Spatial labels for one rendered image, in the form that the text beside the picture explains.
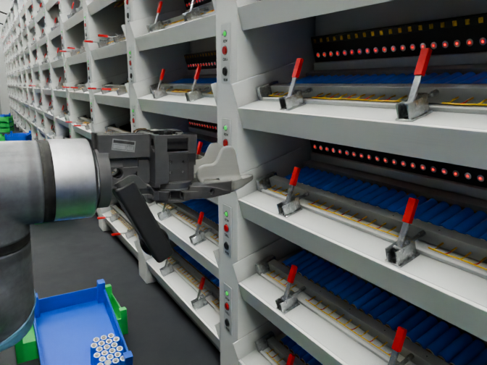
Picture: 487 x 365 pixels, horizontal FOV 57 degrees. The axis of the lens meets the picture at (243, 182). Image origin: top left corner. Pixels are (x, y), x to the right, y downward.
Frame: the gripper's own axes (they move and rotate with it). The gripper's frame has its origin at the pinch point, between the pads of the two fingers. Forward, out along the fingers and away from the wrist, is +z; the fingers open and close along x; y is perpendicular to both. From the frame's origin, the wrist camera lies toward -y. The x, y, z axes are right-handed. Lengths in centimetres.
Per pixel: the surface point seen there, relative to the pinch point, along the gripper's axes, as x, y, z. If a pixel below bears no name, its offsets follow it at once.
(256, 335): 30, -45, 23
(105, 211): 170, -49, 19
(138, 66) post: 100, 19, 16
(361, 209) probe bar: -0.2, -6.3, 22.8
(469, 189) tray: -11.8, -1.3, 33.3
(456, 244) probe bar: -17.5, -6.8, 23.0
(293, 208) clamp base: 13.4, -9.0, 18.8
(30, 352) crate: 70, -59, -24
